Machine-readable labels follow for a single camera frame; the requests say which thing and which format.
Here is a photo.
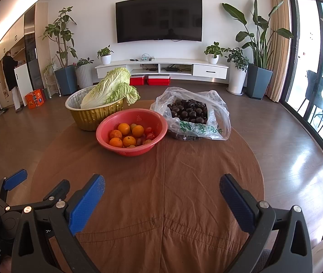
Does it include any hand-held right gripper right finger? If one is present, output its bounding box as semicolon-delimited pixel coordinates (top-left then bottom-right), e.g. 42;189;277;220
220;173;313;273

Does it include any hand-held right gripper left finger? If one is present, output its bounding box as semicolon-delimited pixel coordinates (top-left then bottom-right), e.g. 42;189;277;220
11;173;106;273

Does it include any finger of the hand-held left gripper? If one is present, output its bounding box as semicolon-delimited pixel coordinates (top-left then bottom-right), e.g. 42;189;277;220
5;180;71;212
0;169;28;203

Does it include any red plastic basin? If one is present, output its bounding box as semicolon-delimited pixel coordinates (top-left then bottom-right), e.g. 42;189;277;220
95;109;168;157

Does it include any golden metal basin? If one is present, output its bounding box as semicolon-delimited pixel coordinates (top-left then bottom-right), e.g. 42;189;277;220
65;85;125;131

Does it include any clear plastic bag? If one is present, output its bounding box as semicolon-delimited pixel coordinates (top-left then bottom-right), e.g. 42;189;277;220
150;87;232;141

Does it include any orange cardboard box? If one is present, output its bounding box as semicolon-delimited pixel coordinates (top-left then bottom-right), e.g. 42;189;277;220
25;89;46;109

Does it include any white panel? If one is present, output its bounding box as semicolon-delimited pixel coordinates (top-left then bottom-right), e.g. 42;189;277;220
14;63;34;107

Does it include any pile of dark chestnuts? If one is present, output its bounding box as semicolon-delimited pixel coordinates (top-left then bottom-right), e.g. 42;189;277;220
167;98;209;125

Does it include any tall plant in dark pot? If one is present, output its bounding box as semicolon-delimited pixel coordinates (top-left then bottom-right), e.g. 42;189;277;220
40;6;78;96

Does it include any napa cabbage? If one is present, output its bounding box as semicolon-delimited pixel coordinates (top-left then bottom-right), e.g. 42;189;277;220
80;67;141;109

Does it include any plant in ribbed white pot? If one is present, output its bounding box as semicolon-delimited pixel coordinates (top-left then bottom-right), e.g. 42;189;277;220
75;58;94;89

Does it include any large-leaf plant in grey pot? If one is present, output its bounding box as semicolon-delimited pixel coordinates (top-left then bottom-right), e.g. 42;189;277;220
222;0;294;100

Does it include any plant in tall white pot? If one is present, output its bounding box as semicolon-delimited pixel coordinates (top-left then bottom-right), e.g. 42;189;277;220
224;47;249;94

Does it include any tall black glass cabinet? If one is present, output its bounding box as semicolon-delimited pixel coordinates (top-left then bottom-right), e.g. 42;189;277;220
24;5;45;91

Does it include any white television cabinet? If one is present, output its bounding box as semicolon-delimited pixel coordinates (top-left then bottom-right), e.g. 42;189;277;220
94;58;230;84

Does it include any small plant in white pot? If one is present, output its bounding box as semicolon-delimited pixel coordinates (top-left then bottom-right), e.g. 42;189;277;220
97;45;114;65
204;41;224;64

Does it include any beige curtain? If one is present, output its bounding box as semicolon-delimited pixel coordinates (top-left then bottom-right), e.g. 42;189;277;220
265;0;294;103

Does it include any black television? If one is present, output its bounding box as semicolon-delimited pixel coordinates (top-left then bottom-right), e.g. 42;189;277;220
115;0;203;44

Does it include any white wire plant rack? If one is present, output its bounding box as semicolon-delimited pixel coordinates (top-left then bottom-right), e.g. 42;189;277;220
43;58;62;99

